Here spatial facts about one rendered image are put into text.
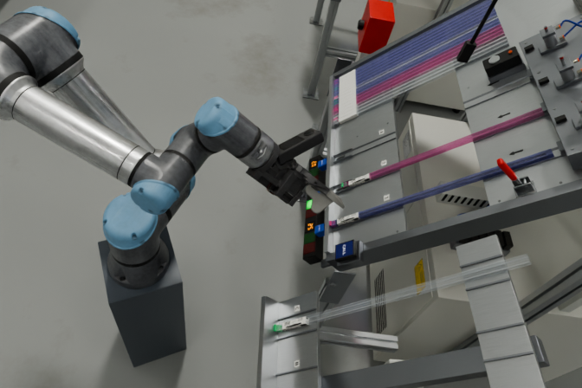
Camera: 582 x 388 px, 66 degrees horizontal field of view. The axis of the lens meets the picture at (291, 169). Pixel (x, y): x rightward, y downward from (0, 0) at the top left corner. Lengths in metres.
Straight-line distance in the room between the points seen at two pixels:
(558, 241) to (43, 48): 1.44
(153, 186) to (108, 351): 1.01
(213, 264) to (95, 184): 0.63
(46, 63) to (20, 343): 1.08
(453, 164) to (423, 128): 0.17
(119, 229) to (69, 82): 0.33
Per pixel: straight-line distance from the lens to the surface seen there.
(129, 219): 1.04
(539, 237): 1.54
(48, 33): 1.04
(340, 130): 1.33
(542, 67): 1.07
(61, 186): 2.13
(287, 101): 2.48
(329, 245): 1.09
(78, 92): 1.05
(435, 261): 1.31
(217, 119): 0.82
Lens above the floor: 1.65
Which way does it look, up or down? 50 degrees down
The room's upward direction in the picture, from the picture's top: 14 degrees clockwise
